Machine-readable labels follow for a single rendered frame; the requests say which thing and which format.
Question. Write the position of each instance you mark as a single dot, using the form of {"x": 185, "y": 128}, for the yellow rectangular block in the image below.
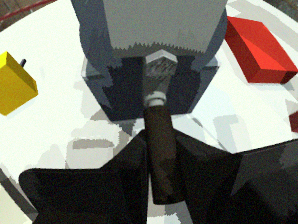
{"x": 16, "y": 86}

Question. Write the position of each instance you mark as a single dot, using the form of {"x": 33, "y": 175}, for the dark red block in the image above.
{"x": 294, "y": 122}

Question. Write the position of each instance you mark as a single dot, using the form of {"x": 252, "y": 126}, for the grey open shallow tray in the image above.
{"x": 14, "y": 209}

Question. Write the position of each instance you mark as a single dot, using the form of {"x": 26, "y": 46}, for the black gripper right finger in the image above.
{"x": 213, "y": 179}

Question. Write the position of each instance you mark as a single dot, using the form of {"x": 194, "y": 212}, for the red rectangular block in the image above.
{"x": 258, "y": 53}

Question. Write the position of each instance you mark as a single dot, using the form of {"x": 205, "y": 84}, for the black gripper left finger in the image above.
{"x": 119, "y": 187}

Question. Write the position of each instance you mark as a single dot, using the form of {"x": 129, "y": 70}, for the black l-shaped bar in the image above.
{"x": 22, "y": 62}

